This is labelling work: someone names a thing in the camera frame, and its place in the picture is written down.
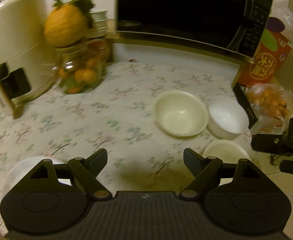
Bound cream bowl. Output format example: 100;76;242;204
202;140;252;164
152;90;209;137

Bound white bowl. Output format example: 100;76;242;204
207;96;249;140

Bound white plate with swirls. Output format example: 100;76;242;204
1;155;73;198

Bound plastic bag of kumquats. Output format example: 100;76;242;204
245;83;293;134

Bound floral tablecloth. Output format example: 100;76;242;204
0;62;234;234

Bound red gift box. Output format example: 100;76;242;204
236;17;293;86

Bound glass jar of oranges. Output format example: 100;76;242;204
53;38;105;94

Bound white air fryer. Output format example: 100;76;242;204
0;0;55;116

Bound clear plastic bag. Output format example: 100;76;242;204
271;1;293;42

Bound black microwave oven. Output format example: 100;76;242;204
115;0;273;59

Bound large pomelo with leaves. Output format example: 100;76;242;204
44;0;95;48

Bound stacked white cups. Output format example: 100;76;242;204
87;9;108;38

